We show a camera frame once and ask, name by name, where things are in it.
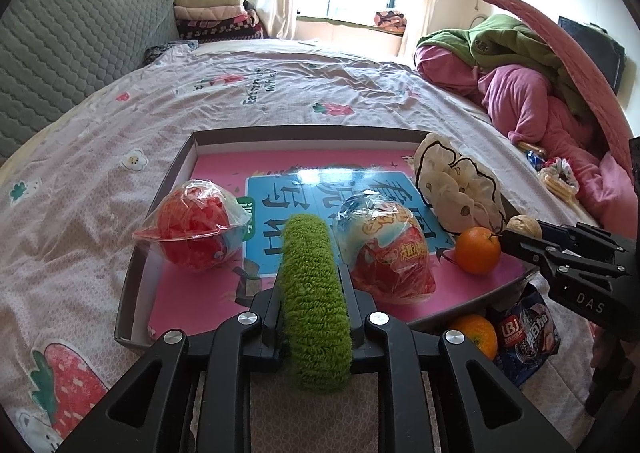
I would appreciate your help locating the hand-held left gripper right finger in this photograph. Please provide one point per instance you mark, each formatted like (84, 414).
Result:
(362, 319)

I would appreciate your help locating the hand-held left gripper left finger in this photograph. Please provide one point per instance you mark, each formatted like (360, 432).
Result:
(267, 315)

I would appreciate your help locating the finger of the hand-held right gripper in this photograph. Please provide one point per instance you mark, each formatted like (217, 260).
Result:
(565, 232)
(530, 245)

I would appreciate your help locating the walnut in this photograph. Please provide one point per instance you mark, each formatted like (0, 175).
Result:
(525, 224)

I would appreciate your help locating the orange with stem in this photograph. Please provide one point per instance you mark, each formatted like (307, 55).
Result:
(476, 252)

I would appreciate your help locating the blue and red toy egg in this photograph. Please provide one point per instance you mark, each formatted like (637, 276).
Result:
(390, 253)

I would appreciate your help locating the shallow cardboard box with pink bottom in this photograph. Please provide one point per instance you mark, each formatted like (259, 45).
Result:
(215, 168)

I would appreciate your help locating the red and white wrapped snack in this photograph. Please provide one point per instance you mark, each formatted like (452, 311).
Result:
(560, 178)

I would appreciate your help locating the blue snack packet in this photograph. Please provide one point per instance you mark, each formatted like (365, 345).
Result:
(525, 340)

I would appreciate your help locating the small blue snack pack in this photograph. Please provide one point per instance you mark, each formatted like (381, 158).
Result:
(535, 160)

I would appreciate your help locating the white ruffled scrunchie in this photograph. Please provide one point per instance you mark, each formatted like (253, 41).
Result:
(450, 188)

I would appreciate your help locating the pink quilt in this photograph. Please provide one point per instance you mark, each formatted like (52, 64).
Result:
(520, 93)

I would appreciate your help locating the long pink cushion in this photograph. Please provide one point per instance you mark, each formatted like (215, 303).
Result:
(575, 53)

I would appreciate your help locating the black television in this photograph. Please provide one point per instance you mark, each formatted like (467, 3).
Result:
(595, 50)

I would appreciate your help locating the green jacket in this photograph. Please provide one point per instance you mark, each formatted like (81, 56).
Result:
(500, 40)

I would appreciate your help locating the printed strawberry bedsheet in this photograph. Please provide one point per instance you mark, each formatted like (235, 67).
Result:
(150, 103)

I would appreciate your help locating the orange patterned cloth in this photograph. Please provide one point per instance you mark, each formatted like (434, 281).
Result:
(390, 21)

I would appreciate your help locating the dark patterned folded blanket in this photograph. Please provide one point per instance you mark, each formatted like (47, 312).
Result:
(220, 29)

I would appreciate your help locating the pink folded blanket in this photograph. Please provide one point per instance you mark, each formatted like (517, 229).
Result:
(210, 13)

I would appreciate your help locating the grey quilted headboard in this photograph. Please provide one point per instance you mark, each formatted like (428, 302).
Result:
(75, 48)

